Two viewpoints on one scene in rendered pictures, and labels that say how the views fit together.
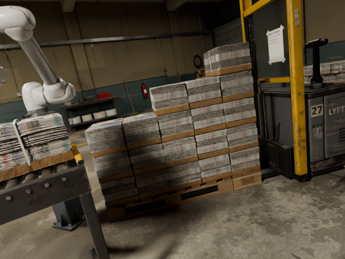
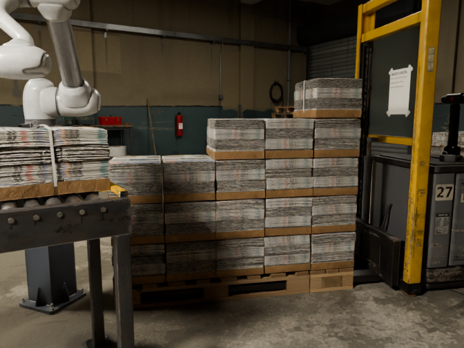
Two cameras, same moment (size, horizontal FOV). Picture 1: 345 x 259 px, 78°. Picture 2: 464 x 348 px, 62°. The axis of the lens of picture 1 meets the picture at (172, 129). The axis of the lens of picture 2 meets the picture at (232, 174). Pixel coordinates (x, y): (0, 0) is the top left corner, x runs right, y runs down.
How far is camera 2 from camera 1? 0.42 m
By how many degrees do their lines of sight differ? 5
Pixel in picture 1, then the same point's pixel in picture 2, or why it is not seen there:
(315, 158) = (434, 262)
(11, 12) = not seen: outside the picture
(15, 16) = not seen: outside the picture
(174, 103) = (244, 146)
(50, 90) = (69, 95)
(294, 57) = (421, 111)
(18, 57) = not seen: outside the picture
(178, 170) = (233, 246)
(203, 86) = (288, 128)
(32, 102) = (37, 108)
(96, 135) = (122, 172)
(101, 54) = (118, 51)
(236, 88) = (335, 140)
